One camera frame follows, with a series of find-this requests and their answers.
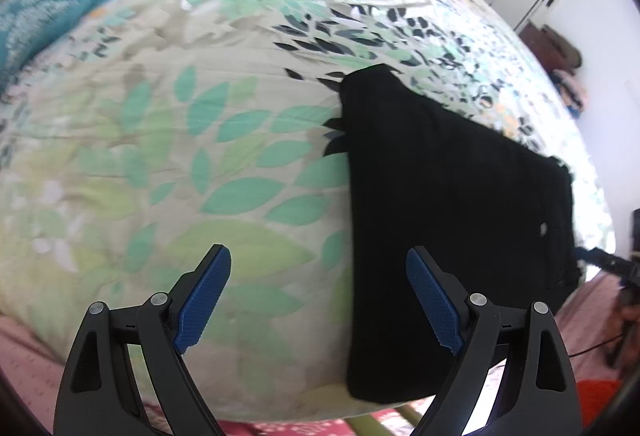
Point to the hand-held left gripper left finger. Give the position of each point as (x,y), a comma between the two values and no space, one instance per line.
(205,301)

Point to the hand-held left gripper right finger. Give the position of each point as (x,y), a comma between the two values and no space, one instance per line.
(435,301)

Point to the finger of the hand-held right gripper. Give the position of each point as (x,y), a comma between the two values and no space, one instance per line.
(607,263)

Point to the black pants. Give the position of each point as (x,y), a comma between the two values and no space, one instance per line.
(450,191)

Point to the leaf print blanket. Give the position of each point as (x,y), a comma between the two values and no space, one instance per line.
(200,165)

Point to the red cloth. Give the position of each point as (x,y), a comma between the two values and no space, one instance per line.
(600,403)

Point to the red patterned rug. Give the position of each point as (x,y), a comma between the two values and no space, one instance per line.
(290,428)

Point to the pile of mixed clothes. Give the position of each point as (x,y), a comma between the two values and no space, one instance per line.
(572,93)

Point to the pink patterned bed sheet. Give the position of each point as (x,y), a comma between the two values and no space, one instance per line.
(30,366)

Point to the dark wooden dresser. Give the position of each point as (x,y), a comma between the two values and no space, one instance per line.
(532,45)

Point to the teal patterned pillow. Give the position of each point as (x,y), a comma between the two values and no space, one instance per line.
(60,0)

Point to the green metal frame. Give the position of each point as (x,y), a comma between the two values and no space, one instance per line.
(365,423)

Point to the brown bag by wall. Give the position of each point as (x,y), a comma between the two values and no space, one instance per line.
(565,50)

